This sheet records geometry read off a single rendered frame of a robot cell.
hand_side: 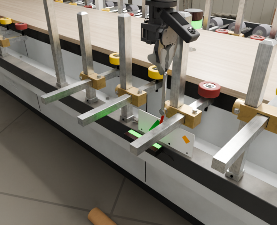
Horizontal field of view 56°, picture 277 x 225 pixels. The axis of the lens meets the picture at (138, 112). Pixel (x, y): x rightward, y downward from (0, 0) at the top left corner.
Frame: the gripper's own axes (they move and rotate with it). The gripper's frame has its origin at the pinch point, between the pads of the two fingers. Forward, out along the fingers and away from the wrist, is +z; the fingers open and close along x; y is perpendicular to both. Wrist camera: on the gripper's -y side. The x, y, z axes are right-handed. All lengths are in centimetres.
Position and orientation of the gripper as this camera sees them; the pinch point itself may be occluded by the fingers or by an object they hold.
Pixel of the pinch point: (165, 71)
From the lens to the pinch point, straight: 80.7
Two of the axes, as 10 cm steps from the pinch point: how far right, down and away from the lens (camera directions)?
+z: -0.1, 8.5, 5.3
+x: -6.8, 3.8, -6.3
